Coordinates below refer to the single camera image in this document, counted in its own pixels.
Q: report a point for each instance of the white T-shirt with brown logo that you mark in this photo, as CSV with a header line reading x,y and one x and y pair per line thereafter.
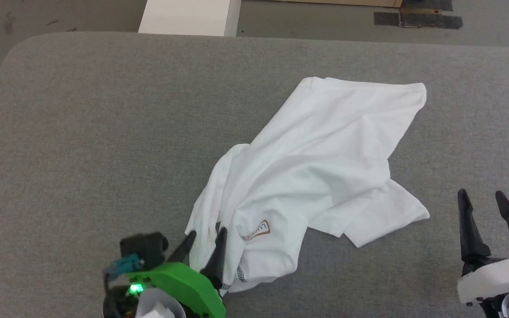
x,y
316,145

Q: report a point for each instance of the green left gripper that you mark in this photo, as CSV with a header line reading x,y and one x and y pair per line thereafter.
x,y
184,282

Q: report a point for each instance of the white rectangular block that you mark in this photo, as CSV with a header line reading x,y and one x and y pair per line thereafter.
x,y
188,17

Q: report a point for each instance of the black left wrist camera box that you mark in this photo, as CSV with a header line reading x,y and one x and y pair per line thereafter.
x,y
146,247

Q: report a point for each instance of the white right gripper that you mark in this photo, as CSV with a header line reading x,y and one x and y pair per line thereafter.
x,y
497,278

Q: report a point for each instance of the grey fabric sofa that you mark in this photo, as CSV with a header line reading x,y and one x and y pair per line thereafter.
x,y
82,154

